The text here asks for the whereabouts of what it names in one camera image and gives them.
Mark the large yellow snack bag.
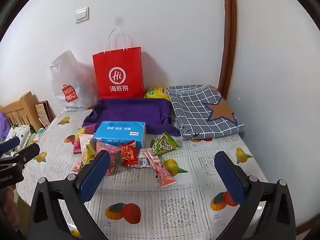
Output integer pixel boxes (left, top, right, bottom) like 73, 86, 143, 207
144, 87, 170, 101

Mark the white dotted cloth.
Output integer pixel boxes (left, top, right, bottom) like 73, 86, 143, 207
6, 124, 32, 150

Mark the grey checked folded cloth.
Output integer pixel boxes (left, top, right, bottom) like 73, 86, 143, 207
167, 85, 244, 140

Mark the long pink stick packet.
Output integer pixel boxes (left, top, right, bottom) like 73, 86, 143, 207
144, 149, 177, 188

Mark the fruit-printed tablecloth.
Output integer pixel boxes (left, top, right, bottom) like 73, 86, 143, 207
16, 110, 268, 240

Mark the red paper bag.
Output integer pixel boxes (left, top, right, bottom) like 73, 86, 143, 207
92, 27, 145, 99

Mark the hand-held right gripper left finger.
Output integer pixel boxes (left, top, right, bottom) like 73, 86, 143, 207
28, 150, 111, 240

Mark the blue tissue pack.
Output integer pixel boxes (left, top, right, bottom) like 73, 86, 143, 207
93, 121, 146, 148

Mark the person's left hand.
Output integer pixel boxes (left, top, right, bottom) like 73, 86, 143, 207
0, 188, 17, 229

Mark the small pink snack packet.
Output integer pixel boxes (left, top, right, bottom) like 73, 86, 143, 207
71, 159, 87, 172

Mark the purple fabric item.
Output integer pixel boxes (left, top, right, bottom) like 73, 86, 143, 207
0, 112, 10, 140

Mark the red snack packet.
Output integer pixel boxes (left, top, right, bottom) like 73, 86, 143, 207
120, 141, 138, 167

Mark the brown box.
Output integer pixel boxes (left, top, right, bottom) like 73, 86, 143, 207
35, 100, 54, 128

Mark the green snack packet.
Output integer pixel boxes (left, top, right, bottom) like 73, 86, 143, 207
150, 132, 180, 155

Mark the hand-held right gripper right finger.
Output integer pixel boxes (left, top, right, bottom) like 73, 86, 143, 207
214, 151, 297, 240

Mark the brown wooden door frame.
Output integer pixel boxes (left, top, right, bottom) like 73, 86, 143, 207
217, 0, 237, 98

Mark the purple cloth tray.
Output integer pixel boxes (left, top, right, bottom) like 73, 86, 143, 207
82, 97, 181, 137

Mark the white snack packet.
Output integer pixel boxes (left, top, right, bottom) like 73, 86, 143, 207
136, 155, 153, 168

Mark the white plastic bag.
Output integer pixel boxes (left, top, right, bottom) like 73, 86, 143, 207
50, 50, 98, 112

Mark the light pink snack packet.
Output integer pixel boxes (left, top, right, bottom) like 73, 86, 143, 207
72, 134, 94, 153

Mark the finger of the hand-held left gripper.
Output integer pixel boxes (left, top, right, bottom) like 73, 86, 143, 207
0, 136, 21, 155
5, 143, 40, 170

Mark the yellow snack packet dark print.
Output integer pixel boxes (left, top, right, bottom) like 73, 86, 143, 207
82, 144, 97, 165

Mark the white light switch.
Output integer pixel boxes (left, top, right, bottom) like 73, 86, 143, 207
75, 7, 90, 24

